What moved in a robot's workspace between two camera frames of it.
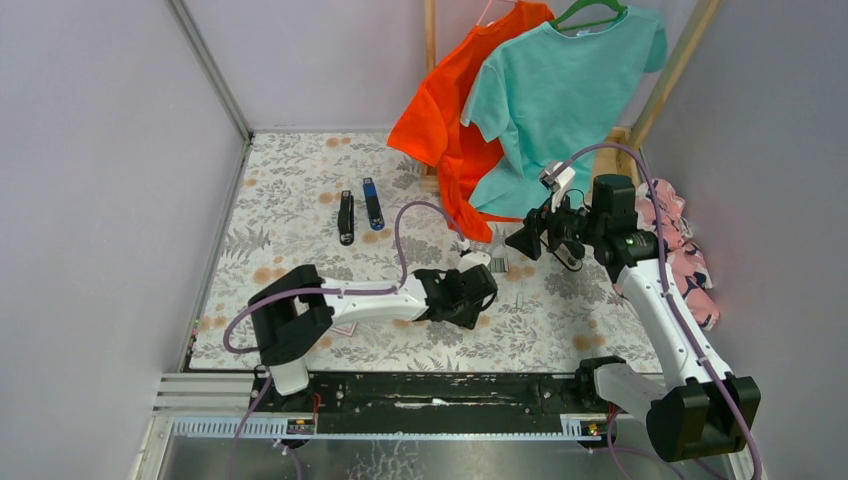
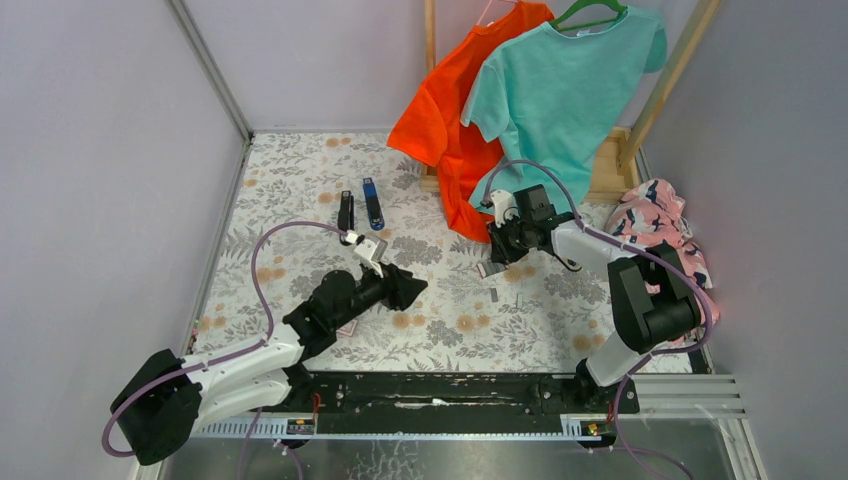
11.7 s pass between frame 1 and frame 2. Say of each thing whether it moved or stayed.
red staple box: stayed
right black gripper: moved
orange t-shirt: stayed
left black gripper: moved
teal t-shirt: stayed
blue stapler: stayed
